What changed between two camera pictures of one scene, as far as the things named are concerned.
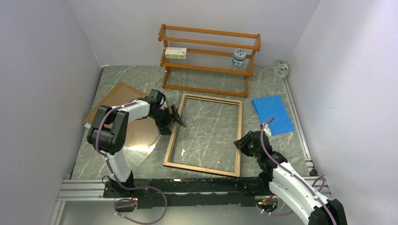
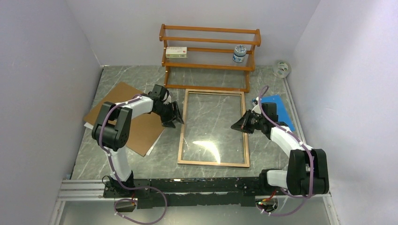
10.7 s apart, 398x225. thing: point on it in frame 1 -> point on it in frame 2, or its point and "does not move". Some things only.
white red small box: [177, 53] does not move
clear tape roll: [281, 69] does not move
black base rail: [178, 192] does not move
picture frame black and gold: [239, 103] -> [180, 161]
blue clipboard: [268, 107] does not move
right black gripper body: [246, 146] -> [254, 122]
